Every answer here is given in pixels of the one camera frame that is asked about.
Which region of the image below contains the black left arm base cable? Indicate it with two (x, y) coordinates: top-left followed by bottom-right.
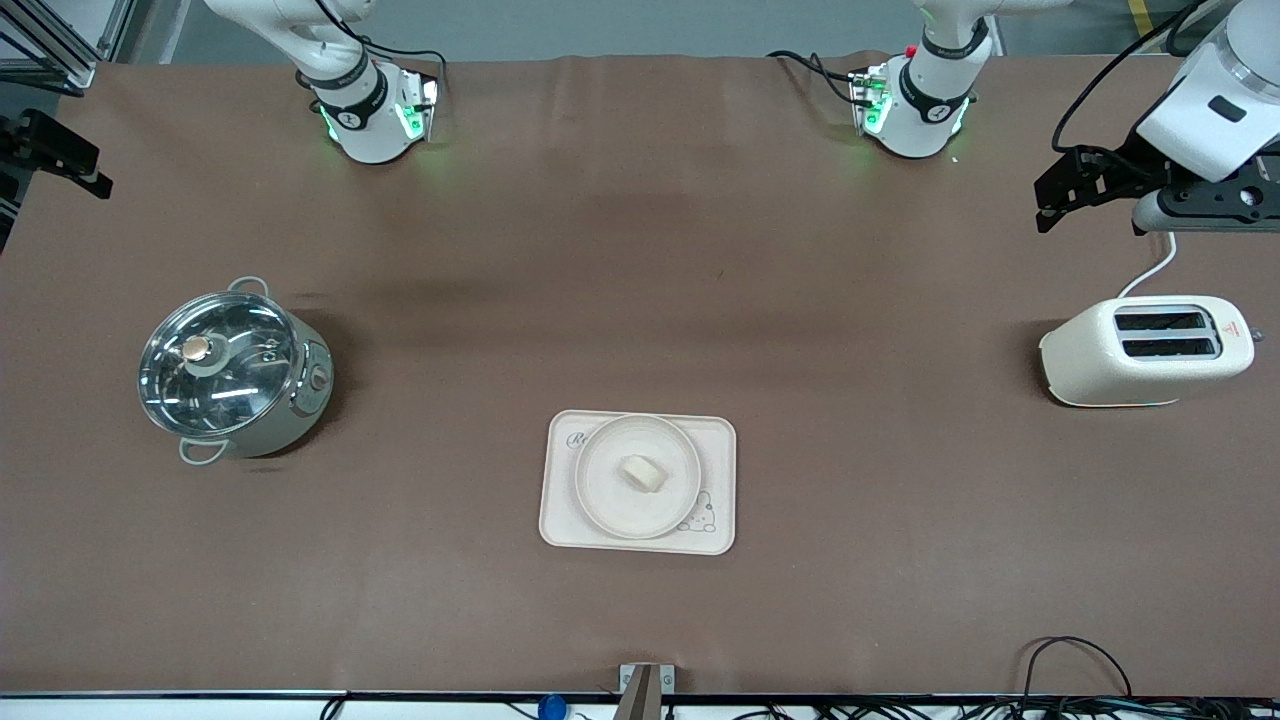
(767, 50), (866, 106)

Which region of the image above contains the white toaster power cable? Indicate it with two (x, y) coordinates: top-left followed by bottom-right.
(1117, 232), (1179, 301)

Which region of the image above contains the black arm base cable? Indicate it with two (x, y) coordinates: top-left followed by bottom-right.
(340, 38), (448, 96)
(767, 50), (866, 106)

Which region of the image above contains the cream rectangular tray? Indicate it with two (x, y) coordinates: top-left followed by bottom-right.
(539, 409), (738, 556)

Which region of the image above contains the aluminium frame profile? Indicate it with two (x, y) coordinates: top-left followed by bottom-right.
(0, 0), (136, 97)

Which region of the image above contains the brown table cover cloth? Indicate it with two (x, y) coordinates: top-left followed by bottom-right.
(0, 52), (1280, 698)

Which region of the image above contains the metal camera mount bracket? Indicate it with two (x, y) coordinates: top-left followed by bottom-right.
(617, 662), (677, 720)

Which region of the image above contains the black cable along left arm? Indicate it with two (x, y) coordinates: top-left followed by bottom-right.
(1052, 0), (1211, 153)

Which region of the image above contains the black right arm base cable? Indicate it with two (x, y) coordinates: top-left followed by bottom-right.
(340, 38), (448, 96)

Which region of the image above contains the glass pot lid with knob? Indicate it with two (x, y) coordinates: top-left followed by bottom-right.
(138, 290), (301, 439)

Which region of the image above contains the steel pot with grey handles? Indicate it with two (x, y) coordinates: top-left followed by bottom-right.
(138, 277), (336, 467)

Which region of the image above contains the cream round plate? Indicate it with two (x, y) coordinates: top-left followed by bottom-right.
(575, 414), (703, 541)

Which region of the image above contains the pale steamed bun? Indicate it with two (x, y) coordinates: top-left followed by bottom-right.
(620, 455), (669, 494)

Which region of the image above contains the black looped cable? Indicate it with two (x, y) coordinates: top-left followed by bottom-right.
(1018, 635), (1136, 720)

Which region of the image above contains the cream two-slot toaster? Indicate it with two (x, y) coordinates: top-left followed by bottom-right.
(1038, 296), (1263, 408)

